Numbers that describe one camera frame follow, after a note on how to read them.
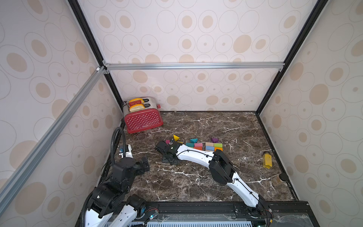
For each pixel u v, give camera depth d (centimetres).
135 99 98
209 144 100
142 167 58
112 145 44
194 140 100
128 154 57
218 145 99
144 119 100
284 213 74
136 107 94
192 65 91
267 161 88
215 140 102
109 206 41
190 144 100
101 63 89
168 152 69
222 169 59
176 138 103
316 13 70
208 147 97
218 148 98
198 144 100
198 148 100
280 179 76
